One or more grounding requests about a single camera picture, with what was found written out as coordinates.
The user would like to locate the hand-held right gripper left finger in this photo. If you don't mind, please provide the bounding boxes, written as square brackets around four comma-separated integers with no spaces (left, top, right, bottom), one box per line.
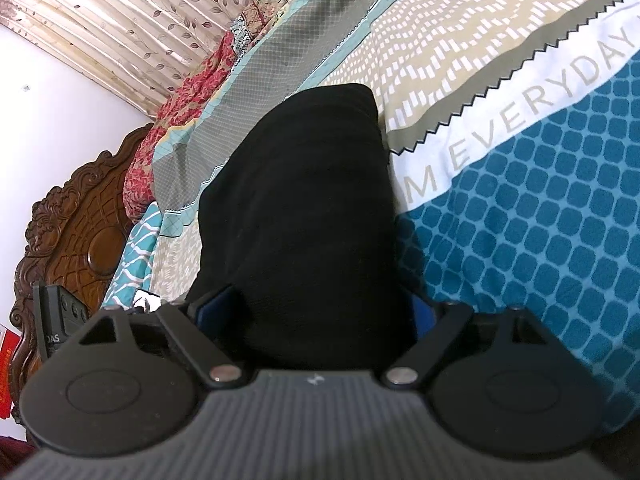
[77,284,244,387]

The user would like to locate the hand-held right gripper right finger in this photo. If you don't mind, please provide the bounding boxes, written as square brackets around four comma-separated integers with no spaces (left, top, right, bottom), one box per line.
[382,294,552,390]

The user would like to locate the black pants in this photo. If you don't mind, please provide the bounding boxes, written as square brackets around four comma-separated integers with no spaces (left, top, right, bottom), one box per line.
[182,82,401,372]

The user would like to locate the smartphone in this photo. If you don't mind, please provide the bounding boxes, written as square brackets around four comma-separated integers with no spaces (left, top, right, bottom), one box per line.
[132,289,162,313]

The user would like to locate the carved wooden headboard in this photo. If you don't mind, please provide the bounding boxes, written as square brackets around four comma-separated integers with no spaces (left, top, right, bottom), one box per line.
[9,122,156,356]

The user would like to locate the teal wavy-print pillow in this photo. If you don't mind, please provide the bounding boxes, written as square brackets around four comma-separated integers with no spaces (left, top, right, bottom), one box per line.
[107,202,166,313]

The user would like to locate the patterned bed sheet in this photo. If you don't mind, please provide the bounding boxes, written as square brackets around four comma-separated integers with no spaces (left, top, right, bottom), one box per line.
[112,0,640,436]

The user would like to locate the red floral quilt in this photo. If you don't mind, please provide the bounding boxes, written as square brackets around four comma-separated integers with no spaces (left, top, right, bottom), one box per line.
[122,0,346,223]

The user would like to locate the leaf-print curtain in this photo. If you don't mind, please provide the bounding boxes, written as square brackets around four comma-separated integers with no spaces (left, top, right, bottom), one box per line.
[0,0,306,121]

